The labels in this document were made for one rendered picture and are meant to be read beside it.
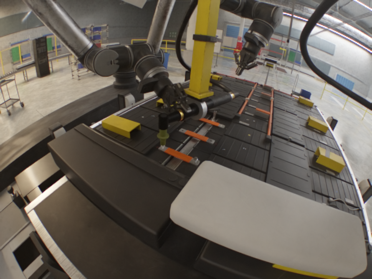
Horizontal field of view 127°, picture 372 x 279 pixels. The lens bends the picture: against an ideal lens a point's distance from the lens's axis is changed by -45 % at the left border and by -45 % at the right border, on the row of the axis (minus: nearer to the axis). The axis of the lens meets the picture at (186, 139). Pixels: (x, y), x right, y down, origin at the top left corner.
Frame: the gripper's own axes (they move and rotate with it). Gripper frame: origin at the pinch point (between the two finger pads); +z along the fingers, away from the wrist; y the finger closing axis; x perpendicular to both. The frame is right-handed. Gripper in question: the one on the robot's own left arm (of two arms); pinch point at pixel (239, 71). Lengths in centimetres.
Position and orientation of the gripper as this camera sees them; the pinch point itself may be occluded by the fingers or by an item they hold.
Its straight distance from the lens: 79.6
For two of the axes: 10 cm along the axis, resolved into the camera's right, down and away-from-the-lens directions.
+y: -6.9, -5.8, 4.2
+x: -5.7, 0.9, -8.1
